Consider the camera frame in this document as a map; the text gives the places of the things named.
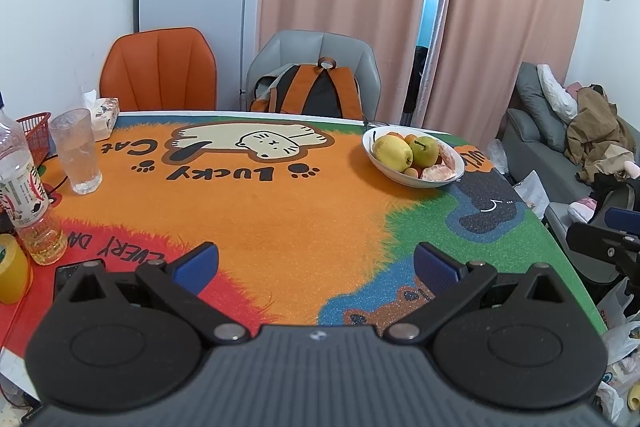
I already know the grey sofa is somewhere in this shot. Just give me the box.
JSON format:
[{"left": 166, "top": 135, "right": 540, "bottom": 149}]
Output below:
[{"left": 500, "top": 62, "right": 640, "bottom": 283}]

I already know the white plate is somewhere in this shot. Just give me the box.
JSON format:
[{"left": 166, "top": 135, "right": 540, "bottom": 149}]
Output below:
[{"left": 362, "top": 125, "right": 466, "bottom": 189}]

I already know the clear glass cup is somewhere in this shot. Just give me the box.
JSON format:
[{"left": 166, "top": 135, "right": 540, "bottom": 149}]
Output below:
[{"left": 49, "top": 108, "right": 104, "bottom": 196}]

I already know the printed tissue box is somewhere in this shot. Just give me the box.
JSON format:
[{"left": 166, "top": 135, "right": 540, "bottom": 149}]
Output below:
[{"left": 80, "top": 89, "right": 121, "bottom": 142}]

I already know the white pillow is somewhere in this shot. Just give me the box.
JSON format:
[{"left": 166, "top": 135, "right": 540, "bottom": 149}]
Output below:
[{"left": 537, "top": 63, "right": 578, "bottom": 122}]

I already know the grey sofa cushion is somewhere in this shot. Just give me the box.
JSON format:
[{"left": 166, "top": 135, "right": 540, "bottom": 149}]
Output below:
[{"left": 515, "top": 62, "right": 568, "bottom": 152}]

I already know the black rectangular device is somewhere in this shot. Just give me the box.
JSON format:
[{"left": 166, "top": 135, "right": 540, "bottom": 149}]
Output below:
[{"left": 54, "top": 259, "right": 106, "bottom": 293}]

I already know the orange chair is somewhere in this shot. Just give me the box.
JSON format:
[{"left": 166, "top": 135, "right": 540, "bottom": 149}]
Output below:
[{"left": 99, "top": 27, "right": 219, "bottom": 112}]

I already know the brown jacket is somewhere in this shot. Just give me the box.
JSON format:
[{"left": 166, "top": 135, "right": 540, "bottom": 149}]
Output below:
[{"left": 565, "top": 84, "right": 640, "bottom": 180}]

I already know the black bag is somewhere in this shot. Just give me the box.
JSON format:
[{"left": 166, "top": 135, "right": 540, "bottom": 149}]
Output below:
[{"left": 590, "top": 174, "right": 640, "bottom": 228}]

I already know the small white plastic bag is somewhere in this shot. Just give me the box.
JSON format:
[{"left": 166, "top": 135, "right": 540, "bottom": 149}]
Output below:
[{"left": 487, "top": 139, "right": 508, "bottom": 175}]

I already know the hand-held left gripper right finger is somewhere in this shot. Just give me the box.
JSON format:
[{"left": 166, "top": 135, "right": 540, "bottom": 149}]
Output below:
[{"left": 382, "top": 242, "right": 584, "bottom": 348}]

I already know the grey chair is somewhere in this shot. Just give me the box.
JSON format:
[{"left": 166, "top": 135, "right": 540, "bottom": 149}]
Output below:
[{"left": 245, "top": 30, "right": 383, "bottom": 122}]

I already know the printed white plastic bag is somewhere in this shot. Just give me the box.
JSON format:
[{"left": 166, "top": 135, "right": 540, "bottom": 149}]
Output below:
[{"left": 595, "top": 279, "right": 640, "bottom": 423}]

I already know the clear plastic bottle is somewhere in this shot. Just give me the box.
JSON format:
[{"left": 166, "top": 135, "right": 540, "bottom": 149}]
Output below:
[{"left": 0, "top": 92, "right": 68, "bottom": 266}]

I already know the orange grey backpack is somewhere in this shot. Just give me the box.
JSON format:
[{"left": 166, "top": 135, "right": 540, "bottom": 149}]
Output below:
[{"left": 249, "top": 56, "right": 366, "bottom": 122}]

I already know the colourful printed table mat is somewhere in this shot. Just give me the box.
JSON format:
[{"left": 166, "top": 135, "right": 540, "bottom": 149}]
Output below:
[{"left": 0, "top": 111, "right": 608, "bottom": 353}]

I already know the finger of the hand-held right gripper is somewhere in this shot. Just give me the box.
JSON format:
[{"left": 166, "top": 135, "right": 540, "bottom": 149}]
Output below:
[
  {"left": 566, "top": 221, "right": 640, "bottom": 261},
  {"left": 604, "top": 206, "right": 640, "bottom": 235}
]

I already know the large yellow pear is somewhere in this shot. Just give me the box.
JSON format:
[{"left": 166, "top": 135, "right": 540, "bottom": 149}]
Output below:
[{"left": 372, "top": 134, "right": 414, "bottom": 172}]

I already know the red plastic basket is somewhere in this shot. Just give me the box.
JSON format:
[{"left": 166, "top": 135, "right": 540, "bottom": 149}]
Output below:
[{"left": 16, "top": 112, "right": 52, "bottom": 168}]

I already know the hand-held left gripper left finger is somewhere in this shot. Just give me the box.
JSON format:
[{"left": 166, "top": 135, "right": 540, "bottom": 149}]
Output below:
[{"left": 50, "top": 243, "right": 251, "bottom": 348}]

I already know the yellow tape roll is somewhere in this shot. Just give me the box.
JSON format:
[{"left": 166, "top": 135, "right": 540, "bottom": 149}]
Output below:
[{"left": 0, "top": 234, "right": 32, "bottom": 305}]

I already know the round greenish pear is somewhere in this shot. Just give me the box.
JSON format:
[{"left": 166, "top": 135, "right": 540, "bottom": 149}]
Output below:
[{"left": 410, "top": 136, "right": 441, "bottom": 168}]

